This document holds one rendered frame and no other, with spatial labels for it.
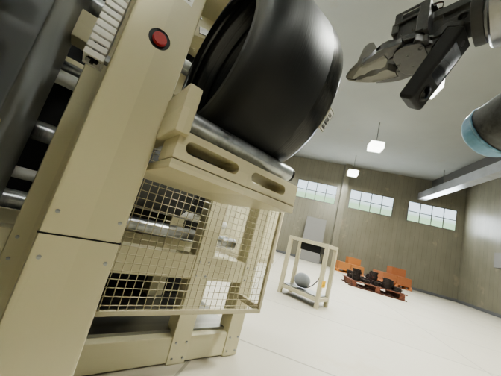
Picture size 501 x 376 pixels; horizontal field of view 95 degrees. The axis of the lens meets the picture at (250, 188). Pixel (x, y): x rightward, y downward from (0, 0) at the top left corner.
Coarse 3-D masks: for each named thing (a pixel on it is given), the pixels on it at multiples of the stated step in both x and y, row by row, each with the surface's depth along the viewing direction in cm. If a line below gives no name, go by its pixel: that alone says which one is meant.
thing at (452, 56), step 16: (448, 32) 35; (464, 32) 34; (432, 48) 36; (448, 48) 34; (464, 48) 36; (432, 64) 35; (448, 64) 36; (416, 80) 36; (432, 80) 36; (400, 96) 38; (416, 96) 37
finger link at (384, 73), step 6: (390, 66) 44; (372, 72) 46; (378, 72) 45; (384, 72) 45; (390, 72) 44; (360, 78) 48; (366, 78) 47; (372, 78) 47; (378, 78) 46; (384, 78) 46
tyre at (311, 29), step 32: (256, 0) 55; (288, 0) 50; (224, 32) 85; (256, 32) 50; (288, 32) 49; (320, 32) 54; (192, 64) 83; (224, 64) 94; (256, 64) 49; (288, 64) 50; (320, 64) 55; (224, 96) 53; (256, 96) 51; (288, 96) 53; (320, 96) 57; (224, 128) 56; (256, 128) 56; (288, 128) 58
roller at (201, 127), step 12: (204, 120) 49; (192, 132) 49; (204, 132) 49; (216, 132) 51; (228, 132) 53; (216, 144) 52; (228, 144) 53; (240, 144) 55; (240, 156) 56; (252, 156) 57; (264, 156) 60; (264, 168) 61; (276, 168) 62; (288, 168) 65; (288, 180) 67
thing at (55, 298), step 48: (144, 0) 48; (144, 48) 48; (96, 96) 44; (144, 96) 48; (96, 144) 43; (144, 144) 49; (96, 192) 44; (48, 240) 39; (96, 240) 44; (48, 288) 40; (96, 288) 44; (0, 336) 36; (48, 336) 40
